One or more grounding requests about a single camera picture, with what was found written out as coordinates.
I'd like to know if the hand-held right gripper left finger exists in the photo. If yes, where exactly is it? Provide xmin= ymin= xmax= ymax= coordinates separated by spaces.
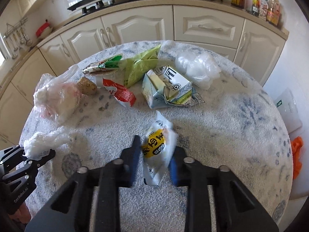
xmin=25 ymin=135 xmax=142 ymax=232

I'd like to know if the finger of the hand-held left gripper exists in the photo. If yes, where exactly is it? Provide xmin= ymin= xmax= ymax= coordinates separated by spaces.
xmin=0 ymin=150 xmax=56 ymax=189
xmin=0 ymin=145 xmax=25 ymax=166

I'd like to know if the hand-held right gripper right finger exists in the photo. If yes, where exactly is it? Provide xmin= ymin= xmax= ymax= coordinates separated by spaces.
xmin=169 ymin=146 xmax=279 ymax=232

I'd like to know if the clear plastic film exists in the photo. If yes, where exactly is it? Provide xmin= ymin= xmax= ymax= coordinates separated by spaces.
xmin=24 ymin=128 xmax=71 ymax=160

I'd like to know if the yellow label snack packet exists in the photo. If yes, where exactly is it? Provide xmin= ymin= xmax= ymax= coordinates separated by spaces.
xmin=142 ymin=111 xmax=178 ymax=187

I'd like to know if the red white wrapper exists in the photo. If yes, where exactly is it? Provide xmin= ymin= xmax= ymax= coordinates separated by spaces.
xmin=102 ymin=78 xmax=137 ymax=108

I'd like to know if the pink white plastic bag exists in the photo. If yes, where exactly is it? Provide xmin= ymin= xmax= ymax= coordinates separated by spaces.
xmin=33 ymin=65 xmax=81 ymax=124

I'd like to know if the crushed milk carton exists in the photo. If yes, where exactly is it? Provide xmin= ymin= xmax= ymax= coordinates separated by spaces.
xmin=142 ymin=65 xmax=205 ymax=110

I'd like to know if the brown speckled round object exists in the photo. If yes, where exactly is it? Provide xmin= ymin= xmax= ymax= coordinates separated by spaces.
xmin=77 ymin=77 xmax=98 ymax=95

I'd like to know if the green snack bag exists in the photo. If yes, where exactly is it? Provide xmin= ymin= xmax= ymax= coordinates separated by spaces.
xmin=123 ymin=44 xmax=162 ymax=88

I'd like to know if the green red snack wrapper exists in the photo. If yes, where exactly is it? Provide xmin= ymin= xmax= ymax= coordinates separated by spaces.
xmin=82 ymin=55 xmax=124 ymax=76

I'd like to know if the clear plastic bag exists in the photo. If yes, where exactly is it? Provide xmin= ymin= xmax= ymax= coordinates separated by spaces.
xmin=174 ymin=52 xmax=222 ymax=90

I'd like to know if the orange plastic bag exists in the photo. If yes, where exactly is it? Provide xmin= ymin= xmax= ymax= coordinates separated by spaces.
xmin=290 ymin=136 xmax=304 ymax=180

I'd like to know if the round marble table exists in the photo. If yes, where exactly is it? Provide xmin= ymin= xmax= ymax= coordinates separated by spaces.
xmin=19 ymin=40 xmax=292 ymax=232

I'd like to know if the steel ladle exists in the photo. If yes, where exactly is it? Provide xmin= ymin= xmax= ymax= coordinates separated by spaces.
xmin=4 ymin=37 xmax=19 ymax=59

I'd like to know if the steel skimmer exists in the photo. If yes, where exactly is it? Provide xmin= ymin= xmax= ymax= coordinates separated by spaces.
xmin=20 ymin=27 xmax=33 ymax=46

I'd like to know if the white bowl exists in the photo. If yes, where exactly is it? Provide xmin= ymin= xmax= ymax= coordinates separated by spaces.
xmin=37 ymin=26 xmax=54 ymax=40

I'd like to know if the red box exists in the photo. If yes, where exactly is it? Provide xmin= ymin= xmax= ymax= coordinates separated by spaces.
xmin=35 ymin=22 xmax=51 ymax=37

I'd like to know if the white sack green label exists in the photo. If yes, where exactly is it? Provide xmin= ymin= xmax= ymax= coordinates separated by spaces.
xmin=275 ymin=88 xmax=303 ymax=134

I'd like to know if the beige kitchen countertop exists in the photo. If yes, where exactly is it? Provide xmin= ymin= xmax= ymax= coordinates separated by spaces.
xmin=0 ymin=0 xmax=289 ymax=89

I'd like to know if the black induction cooktop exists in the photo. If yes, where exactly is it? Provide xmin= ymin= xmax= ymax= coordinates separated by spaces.
xmin=67 ymin=0 xmax=117 ymax=11

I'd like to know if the yellow cap sauce bottle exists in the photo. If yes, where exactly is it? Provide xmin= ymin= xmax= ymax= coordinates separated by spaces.
xmin=251 ymin=0 xmax=262 ymax=15

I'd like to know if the white label bottle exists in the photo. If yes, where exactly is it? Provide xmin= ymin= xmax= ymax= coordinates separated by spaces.
xmin=258 ymin=0 xmax=269 ymax=17

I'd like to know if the steel wall utensil rack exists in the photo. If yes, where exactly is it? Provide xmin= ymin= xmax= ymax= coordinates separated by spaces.
xmin=2 ymin=17 xmax=29 ymax=40

